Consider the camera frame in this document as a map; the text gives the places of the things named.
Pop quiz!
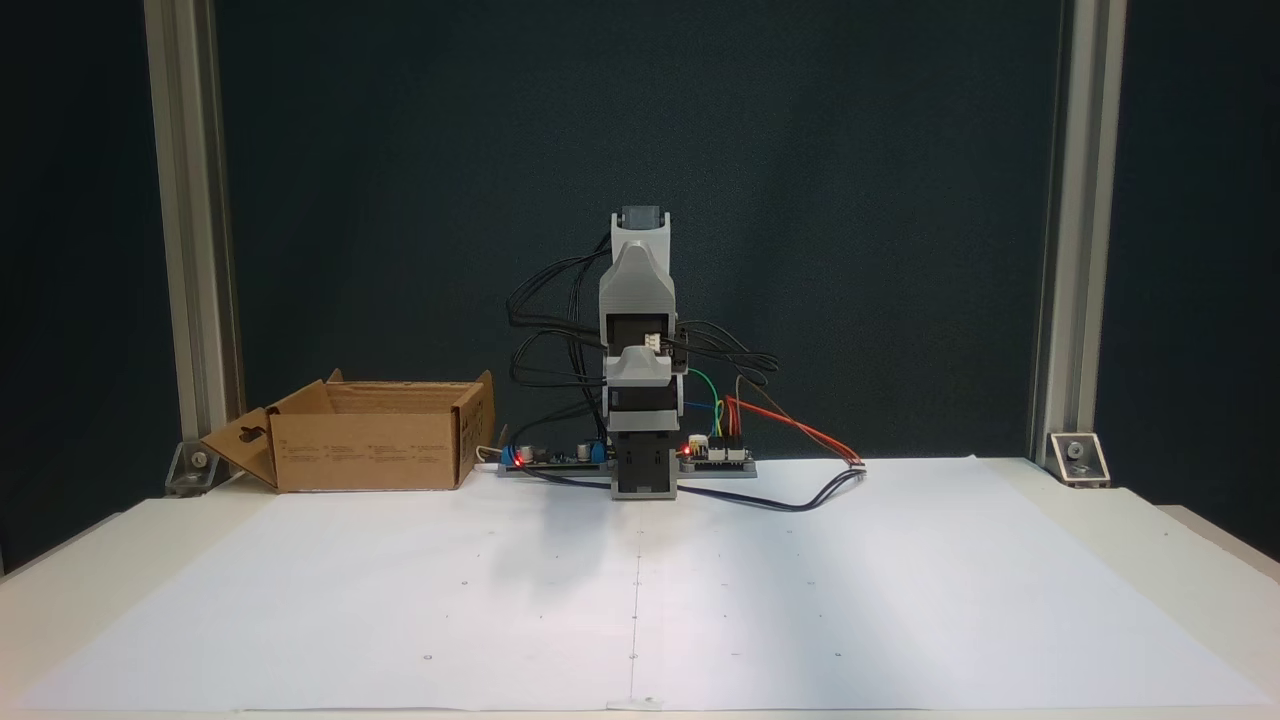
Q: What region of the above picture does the orange red wire bundle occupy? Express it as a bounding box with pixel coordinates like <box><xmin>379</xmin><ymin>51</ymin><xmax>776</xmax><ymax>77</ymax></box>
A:
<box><xmin>722</xmin><ymin>393</ymin><xmax>867</xmax><ymax>471</ymax></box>

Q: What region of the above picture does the small circuit board with pins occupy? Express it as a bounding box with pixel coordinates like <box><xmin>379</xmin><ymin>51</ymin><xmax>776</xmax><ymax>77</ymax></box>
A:
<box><xmin>680</xmin><ymin>438</ymin><xmax>758</xmax><ymax>471</ymax></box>

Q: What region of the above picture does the black cable with white plug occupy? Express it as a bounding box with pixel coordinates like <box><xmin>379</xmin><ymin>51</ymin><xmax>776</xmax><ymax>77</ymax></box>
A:
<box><xmin>500</xmin><ymin>455</ymin><xmax>869</xmax><ymax>514</ymax></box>

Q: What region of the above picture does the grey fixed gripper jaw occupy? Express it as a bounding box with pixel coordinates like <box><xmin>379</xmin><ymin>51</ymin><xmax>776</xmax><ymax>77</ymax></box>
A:
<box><xmin>600</xmin><ymin>245</ymin><xmax>677</xmax><ymax>291</ymax></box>

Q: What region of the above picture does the circuit board with blue capacitor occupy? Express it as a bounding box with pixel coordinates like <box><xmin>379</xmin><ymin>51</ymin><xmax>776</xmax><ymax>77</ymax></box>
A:
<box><xmin>500</xmin><ymin>440</ymin><xmax>611</xmax><ymax>473</ymax></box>

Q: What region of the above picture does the black servo cable loop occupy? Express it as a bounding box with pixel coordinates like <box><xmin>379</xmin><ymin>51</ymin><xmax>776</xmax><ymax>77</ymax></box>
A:
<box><xmin>505</xmin><ymin>235</ymin><xmax>613</xmax><ymax>441</ymax></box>
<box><xmin>675</xmin><ymin>318</ymin><xmax>782</xmax><ymax>387</ymax></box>

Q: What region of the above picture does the green jumper wire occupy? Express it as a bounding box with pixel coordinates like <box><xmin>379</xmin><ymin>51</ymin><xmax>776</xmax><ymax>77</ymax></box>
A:
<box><xmin>684</xmin><ymin>368</ymin><xmax>725</xmax><ymax>443</ymax></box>

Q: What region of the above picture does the aluminium frame post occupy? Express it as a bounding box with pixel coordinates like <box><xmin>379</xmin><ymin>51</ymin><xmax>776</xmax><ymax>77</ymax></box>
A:
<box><xmin>1030</xmin><ymin>0</ymin><xmax>1128</xmax><ymax>463</ymax></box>
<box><xmin>143</xmin><ymin>0</ymin><xmax>246</xmax><ymax>471</ymax></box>

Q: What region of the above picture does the brown cardboard box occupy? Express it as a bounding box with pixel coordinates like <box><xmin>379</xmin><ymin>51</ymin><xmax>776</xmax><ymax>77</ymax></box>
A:
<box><xmin>200</xmin><ymin>369</ymin><xmax>497</xmax><ymax>493</ymax></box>

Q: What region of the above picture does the aluminium corner bracket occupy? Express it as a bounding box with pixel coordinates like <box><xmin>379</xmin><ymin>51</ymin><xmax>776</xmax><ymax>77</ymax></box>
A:
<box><xmin>165</xmin><ymin>440</ymin><xmax>223</xmax><ymax>498</ymax></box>
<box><xmin>1047</xmin><ymin>432</ymin><xmax>1111</xmax><ymax>489</ymax></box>

